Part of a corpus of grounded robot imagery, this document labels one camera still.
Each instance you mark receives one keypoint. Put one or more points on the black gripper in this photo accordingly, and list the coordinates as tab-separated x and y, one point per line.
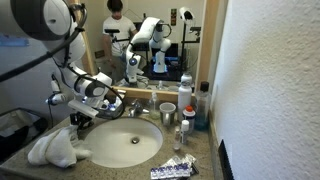
81	120

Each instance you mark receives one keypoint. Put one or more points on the white terry towel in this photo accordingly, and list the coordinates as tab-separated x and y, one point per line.
56	150

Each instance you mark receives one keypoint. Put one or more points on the white hair dryer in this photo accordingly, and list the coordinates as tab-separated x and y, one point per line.
56	99

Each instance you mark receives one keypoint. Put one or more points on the white oval sink basin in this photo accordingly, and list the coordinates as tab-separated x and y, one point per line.
126	146

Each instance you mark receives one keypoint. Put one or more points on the white toothpaste tube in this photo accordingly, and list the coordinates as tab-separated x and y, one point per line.
120	92

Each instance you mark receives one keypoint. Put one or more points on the chrome faucet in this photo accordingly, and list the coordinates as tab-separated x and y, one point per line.
135	108

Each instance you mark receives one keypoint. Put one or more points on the clear soap dispenser bottle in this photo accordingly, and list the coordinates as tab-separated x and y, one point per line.
154	110

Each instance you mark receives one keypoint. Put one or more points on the grey ceramic mug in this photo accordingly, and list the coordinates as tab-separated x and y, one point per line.
166	115

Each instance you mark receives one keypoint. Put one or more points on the small clear bottle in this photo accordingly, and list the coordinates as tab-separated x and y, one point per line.
176	140

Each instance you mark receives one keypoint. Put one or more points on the small white bottle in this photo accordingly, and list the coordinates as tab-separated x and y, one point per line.
184	131

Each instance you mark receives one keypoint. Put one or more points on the tall white bottle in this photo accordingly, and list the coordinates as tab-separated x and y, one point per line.
184	96

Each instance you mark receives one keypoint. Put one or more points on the white can orange cap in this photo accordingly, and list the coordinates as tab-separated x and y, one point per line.
188	116

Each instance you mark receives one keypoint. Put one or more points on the blue mouthwash bottle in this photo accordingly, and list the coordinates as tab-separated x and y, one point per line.
201	113

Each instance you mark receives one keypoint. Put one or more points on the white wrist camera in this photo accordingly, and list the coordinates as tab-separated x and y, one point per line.
83	108

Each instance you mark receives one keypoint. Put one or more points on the wood framed wall mirror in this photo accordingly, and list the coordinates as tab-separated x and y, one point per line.
160	93

